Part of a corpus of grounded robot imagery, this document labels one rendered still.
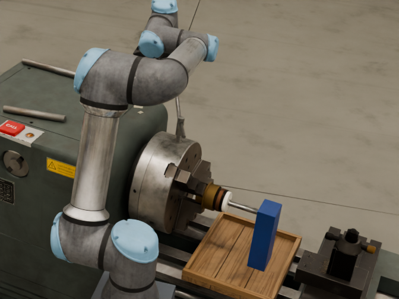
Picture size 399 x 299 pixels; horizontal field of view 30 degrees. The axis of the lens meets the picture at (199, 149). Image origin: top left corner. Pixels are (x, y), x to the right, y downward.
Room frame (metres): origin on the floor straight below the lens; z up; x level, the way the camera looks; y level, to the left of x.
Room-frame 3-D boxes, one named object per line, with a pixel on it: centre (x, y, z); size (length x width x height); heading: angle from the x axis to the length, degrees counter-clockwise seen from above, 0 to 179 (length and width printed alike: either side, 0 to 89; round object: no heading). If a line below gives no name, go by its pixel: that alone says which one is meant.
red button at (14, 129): (1.93, 0.58, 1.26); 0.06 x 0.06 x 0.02; 72
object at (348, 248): (1.75, -0.48, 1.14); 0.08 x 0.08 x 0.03
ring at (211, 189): (1.96, -0.06, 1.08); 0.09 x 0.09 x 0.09; 72
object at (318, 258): (1.76, -0.45, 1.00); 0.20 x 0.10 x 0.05; 72
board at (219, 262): (1.92, -0.19, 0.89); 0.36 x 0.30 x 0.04; 162
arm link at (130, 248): (1.42, 0.13, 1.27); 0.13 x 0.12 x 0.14; 80
